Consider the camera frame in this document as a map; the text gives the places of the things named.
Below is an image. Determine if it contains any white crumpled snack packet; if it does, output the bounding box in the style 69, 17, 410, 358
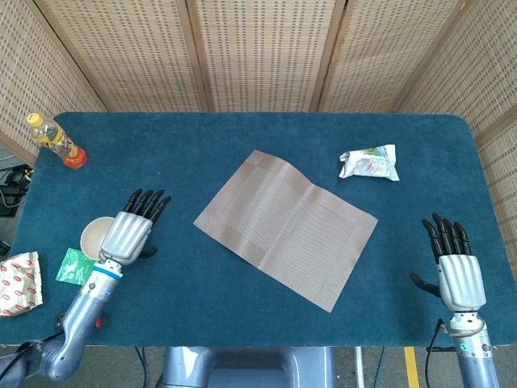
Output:
338, 144, 401, 182

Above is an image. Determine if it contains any red-patterned cream snack bag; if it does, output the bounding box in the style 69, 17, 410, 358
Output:
0, 251, 44, 318

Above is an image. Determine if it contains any blue carpet table cover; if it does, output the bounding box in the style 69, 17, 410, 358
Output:
0, 112, 511, 348

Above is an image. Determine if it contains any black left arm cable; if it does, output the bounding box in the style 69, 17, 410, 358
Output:
0, 331, 61, 375

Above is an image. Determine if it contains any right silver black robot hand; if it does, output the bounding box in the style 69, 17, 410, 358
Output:
409, 213, 488, 313

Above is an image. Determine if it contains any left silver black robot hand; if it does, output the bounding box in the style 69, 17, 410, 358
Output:
99, 188, 173, 267

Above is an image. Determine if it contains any metal table leg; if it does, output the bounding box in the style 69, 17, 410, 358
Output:
353, 346, 366, 388

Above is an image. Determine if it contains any woven bamboo folding screen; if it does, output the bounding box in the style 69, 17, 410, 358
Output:
0, 0, 517, 264

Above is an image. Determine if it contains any black bottle with red cap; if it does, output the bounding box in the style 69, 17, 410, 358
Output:
54, 312, 104, 333

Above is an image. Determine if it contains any yellow-capped tea drink bottle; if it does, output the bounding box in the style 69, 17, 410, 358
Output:
26, 112, 88, 171

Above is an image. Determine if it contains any green tea sachet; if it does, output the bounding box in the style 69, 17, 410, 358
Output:
55, 247, 96, 285

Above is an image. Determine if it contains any gray woven placemat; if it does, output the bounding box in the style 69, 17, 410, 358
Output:
192, 149, 380, 314

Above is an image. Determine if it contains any white ceramic bowl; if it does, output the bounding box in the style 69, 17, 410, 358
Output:
79, 216, 116, 262

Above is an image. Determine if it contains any blue-gray robot torso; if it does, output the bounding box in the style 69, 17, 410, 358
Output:
155, 346, 336, 388

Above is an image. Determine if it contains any black equipment with cables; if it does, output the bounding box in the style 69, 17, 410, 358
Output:
0, 163, 34, 217

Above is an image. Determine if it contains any blue cable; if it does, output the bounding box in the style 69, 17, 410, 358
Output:
134, 346, 147, 388
372, 346, 385, 388

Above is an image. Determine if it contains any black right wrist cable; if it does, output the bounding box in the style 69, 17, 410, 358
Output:
426, 318, 449, 388

